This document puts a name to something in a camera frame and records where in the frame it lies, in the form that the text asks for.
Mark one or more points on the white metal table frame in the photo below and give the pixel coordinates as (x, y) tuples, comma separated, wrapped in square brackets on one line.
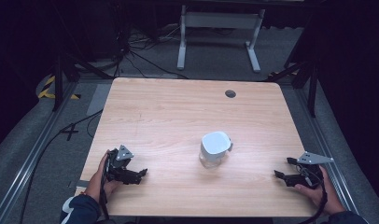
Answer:
[(220, 20)]

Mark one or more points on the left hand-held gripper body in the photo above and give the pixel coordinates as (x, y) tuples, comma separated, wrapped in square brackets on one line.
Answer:
[(119, 169)]

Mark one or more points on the person's left hand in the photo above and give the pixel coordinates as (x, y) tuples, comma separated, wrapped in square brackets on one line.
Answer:
[(95, 186)]

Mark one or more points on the aluminium floor rail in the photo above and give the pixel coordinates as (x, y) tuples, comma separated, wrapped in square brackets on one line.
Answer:
[(25, 165), (326, 146)]

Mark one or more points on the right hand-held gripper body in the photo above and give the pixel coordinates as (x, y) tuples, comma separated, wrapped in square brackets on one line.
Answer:
[(309, 179)]

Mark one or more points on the person's right hand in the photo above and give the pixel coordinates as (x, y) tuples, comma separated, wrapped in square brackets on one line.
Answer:
[(329, 197)]

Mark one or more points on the black metal stand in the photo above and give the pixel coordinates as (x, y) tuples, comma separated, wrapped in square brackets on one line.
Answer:
[(58, 84), (312, 87)]

